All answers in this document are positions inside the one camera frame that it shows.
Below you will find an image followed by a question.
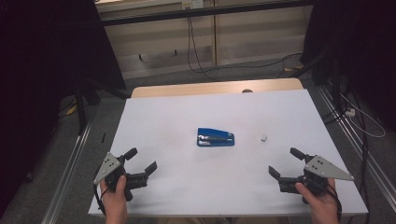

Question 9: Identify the beige wooden cabinet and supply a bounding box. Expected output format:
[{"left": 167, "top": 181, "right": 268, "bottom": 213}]
[{"left": 94, "top": 0, "right": 314, "bottom": 80}]

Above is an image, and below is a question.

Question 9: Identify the hand-held gripper cable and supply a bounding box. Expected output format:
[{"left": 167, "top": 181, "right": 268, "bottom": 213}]
[
  {"left": 92, "top": 181, "right": 107, "bottom": 217},
  {"left": 323, "top": 186, "right": 343, "bottom": 223}
]

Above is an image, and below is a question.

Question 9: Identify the wooden table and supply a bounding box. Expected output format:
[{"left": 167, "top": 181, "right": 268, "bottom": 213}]
[{"left": 130, "top": 77, "right": 304, "bottom": 99}]

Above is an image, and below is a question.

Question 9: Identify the black cable bundle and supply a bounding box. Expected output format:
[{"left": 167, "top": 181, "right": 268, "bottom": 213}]
[{"left": 321, "top": 87, "right": 372, "bottom": 224}]

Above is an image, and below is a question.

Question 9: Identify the aluminium floor rail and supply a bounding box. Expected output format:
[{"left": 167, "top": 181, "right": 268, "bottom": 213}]
[
  {"left": 40, "top": 122, "right": 92, "bottom": 224},
  {"left": 317, "top": 86, "right": 396, "bottom": 204}
]

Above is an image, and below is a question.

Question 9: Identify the white table sheet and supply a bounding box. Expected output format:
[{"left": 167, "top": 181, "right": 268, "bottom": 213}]
[{"left": 88, "top": 89, "right": 369, "bottom": 217}]

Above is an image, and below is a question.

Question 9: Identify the person's right hand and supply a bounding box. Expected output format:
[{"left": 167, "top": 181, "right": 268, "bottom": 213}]
[{"left": 294, "top": 178, "right": 339, "bottom": 218}]

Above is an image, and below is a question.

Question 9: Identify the black hanging cable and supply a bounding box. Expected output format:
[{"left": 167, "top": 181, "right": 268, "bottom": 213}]
[{"left": 186, "top": 16, "right": 219, "bottom": 82}]

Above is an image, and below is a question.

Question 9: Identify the blue stapler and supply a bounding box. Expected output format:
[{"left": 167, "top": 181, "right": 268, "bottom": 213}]
[{"left": 196, "top": 127, "right": 235, "bottom": 147}]

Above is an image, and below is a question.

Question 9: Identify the left hand-held gripper cable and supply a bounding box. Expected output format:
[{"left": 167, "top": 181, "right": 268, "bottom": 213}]
[{"left": 92, "top": 181, "right": 107, "bottom": 217}]

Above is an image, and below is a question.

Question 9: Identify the person's left hand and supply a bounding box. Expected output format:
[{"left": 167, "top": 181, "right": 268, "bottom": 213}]
[{"left": 100, "top": 175, "right": 129, "bottom": 216}]

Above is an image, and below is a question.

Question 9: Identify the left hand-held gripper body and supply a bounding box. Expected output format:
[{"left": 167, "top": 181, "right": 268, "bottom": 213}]
[{"left": 92, "top": 151, "right": 149, "bottom": 203}]

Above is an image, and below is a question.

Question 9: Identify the right hand-held gripper cable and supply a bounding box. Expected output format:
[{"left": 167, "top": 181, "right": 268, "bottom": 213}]
[{"left": 323, "top": 186, "right": 343, "bottom": 223}]

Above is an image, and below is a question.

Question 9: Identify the black floor cable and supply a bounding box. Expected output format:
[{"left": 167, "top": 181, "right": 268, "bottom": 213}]
[{"left": 214, "top": 51, "right": 304, "bottom": 78}]

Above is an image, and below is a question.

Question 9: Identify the black curtain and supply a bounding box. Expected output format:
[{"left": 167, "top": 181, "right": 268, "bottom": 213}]
[
  {"left": 301, "top": 0, "right": 396, "bottom": 132},
  {"left": 0, "top": 0, "right": 127, "bottom": 216}
]

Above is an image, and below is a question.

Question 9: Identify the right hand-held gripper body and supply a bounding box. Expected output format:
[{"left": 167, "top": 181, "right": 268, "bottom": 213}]
[{"left": 277, "top": 154, "right": 356, "bottom": 205}]

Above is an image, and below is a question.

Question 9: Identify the white cable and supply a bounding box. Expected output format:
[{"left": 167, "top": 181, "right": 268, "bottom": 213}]
[{"left": 339, "top": 92, "right": 387, "bottom": 139}]

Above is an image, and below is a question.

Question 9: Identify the black metal stand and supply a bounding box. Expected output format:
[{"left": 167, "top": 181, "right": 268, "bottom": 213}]
[{"left": 74, "top": 77, "right": 129, "bottom": 135}]

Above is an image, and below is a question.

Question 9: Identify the black horizontal bar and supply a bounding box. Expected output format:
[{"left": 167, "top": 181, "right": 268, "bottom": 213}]
[{"left": 98, "top": 0, "right": 314, "bottom": 27}]

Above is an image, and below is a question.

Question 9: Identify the white wall socket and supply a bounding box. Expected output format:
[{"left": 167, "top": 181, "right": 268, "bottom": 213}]
[{"left": 181, "top": 0, "right": 205, "bottom": 9}]

